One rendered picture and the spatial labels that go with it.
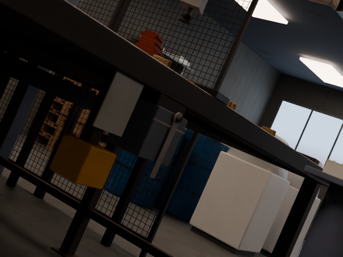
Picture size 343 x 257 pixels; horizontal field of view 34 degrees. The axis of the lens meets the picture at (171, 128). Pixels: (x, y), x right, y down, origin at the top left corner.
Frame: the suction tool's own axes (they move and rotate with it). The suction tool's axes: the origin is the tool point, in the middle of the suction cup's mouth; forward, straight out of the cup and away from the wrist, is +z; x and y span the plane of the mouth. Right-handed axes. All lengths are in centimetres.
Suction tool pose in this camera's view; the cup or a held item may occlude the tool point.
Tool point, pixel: (184, 22)
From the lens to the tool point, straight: 178.1
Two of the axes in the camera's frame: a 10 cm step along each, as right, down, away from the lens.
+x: 9.0, 4.0, -1.7
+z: -4.0, 9.1, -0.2
